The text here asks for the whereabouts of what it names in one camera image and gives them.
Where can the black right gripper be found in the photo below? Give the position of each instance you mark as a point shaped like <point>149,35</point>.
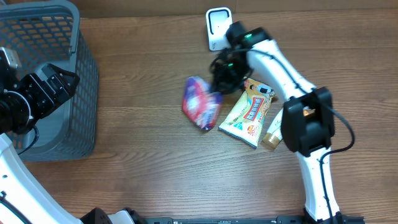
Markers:
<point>223,79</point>

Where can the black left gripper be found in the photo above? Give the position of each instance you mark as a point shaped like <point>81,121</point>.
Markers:
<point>56,77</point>

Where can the red purple pad pack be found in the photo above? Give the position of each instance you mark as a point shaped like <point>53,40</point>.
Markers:
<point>201,106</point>

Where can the yellow snack bag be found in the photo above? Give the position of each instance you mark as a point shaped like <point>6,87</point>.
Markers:
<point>246,119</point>

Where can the white bamboo print tube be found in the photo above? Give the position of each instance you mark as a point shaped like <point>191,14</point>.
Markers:
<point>273,135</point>

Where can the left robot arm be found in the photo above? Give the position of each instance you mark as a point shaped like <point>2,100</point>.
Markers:
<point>24,200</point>

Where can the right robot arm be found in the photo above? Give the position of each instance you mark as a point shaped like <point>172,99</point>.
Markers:
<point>307,125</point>

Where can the white barcode scanner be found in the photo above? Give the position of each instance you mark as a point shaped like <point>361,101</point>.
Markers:
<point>218,21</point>

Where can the dark grey plastic basket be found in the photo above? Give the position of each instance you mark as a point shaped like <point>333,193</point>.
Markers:
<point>49,32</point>

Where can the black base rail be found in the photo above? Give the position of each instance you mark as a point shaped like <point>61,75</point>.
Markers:
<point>278,220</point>

